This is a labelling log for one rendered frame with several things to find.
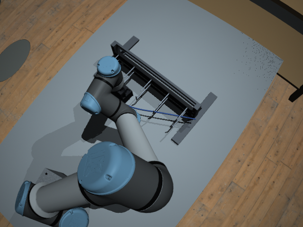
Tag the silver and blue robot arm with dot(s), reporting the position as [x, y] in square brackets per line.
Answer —
[129, 175]

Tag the black network patch panel rack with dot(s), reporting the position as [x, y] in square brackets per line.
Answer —
[196, 112]

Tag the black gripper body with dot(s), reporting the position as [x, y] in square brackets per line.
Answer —
[124, 94]

